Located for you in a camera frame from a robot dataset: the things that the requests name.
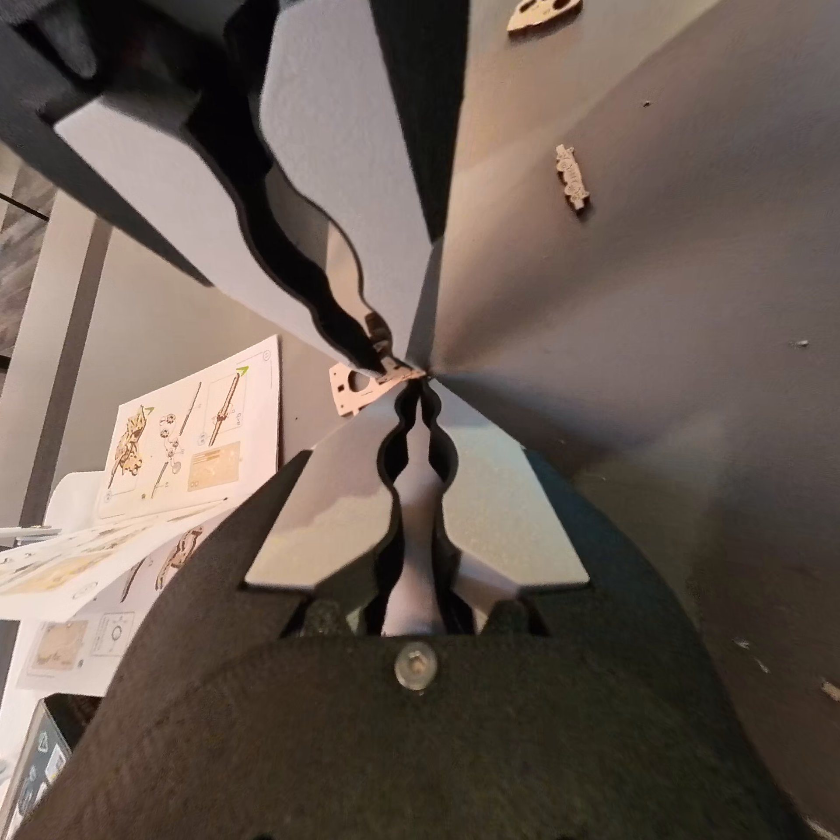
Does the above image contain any printed cardboard box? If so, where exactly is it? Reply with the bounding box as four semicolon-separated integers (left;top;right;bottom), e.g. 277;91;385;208
0;699;73;840

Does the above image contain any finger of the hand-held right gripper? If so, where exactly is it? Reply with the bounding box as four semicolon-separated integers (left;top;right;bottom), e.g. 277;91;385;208
54;92;398;378
258;0;468;367

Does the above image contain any wooden model part with holes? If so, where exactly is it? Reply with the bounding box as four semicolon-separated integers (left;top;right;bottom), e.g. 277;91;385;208
507;0;584;34

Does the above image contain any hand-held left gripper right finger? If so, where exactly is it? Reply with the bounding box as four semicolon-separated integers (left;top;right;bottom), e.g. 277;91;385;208
422;379;590;635

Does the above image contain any wooden model plate assembly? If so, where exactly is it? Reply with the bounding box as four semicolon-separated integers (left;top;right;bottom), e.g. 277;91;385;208
329;360;427;417

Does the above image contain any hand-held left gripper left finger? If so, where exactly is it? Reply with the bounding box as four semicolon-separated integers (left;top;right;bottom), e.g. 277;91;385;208
244;381;422;634

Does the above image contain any white instruction booklet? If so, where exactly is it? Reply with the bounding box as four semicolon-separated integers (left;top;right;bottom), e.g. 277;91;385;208
0;335;282;697

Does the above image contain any white container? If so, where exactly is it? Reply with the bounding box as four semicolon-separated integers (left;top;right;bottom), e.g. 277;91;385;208
42;469;109;526

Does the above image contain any engraved wooden strip part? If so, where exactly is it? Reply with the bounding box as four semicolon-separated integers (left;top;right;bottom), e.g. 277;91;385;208
555;144;592;216

